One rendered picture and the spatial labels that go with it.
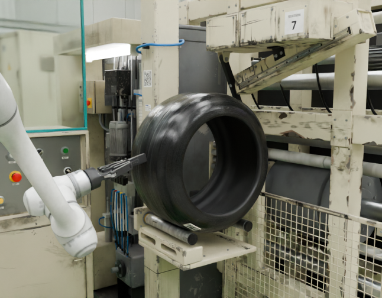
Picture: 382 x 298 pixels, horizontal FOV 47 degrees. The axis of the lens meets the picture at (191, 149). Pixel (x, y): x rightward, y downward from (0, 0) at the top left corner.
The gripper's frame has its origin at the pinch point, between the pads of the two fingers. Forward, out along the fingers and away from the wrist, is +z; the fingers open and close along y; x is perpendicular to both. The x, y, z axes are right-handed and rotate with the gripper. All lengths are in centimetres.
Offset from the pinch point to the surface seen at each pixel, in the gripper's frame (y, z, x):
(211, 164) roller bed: 37, 57, 29
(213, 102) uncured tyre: -10.2, 31.7, -12.9
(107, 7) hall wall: 968, 477, -122
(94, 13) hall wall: 962, 432, -112
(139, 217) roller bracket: 23.5, 5.0, 31.7
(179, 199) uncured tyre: -11.2, 7.0, 16.4
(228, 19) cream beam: 8, 62, -41
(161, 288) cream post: 26, 7, 70
